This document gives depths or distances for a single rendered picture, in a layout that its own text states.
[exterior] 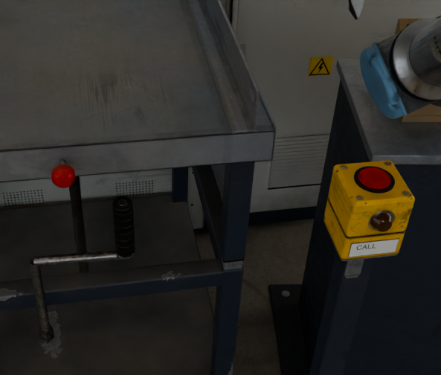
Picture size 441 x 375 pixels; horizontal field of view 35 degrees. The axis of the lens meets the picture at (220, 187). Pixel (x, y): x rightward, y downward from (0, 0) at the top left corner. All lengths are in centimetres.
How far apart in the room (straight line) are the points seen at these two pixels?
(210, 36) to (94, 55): 21
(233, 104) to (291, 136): 85
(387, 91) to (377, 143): 20
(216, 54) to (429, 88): 38
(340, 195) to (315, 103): 100
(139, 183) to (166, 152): 92
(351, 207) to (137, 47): 53
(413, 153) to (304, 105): 70
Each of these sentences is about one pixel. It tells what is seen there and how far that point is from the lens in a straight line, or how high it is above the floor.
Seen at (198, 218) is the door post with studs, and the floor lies 4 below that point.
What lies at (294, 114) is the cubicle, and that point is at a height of 41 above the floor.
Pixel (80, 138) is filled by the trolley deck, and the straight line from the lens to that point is 100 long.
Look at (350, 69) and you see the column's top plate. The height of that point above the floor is 75.
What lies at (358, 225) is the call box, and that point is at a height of 86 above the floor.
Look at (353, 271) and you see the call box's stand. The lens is 95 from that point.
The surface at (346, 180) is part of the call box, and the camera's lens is 86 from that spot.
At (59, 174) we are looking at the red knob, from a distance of 96.
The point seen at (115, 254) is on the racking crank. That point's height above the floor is 65.
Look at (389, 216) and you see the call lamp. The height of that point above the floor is 88.
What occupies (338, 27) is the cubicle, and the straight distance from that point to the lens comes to 176.
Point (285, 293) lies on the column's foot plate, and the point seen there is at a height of 2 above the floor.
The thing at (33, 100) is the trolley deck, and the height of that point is 85.
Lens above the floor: 143
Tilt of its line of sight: 40 degrees down
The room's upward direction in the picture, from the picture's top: 4 degrees clockwise
